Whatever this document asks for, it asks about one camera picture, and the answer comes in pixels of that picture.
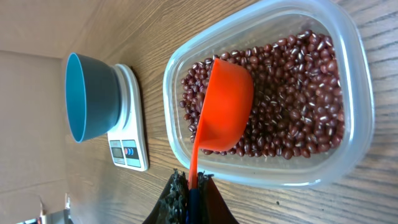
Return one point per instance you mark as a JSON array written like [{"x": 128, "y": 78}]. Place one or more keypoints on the white digital kitchen scale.
[{"x": 127, "y": 139}]

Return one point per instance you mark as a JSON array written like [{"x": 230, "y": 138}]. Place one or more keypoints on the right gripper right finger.
[{"x": 213, "y": 209}]

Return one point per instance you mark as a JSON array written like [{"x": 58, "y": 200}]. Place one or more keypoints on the clear plastic food container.
[{"x": 263, "y": 22}]

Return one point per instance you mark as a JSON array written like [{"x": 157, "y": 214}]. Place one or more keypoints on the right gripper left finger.
[{"x": 171, "y": 207}]

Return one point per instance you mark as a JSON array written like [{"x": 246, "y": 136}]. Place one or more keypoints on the red measuring scoop blue handle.
[{"x": 224, "y": 114}]

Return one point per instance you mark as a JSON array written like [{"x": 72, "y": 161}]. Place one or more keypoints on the blue bowl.
[{"x": 92, "y": 97}]

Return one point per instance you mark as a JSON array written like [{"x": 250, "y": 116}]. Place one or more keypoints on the red adzuki beans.
[{"x": 298, "y": 101}]

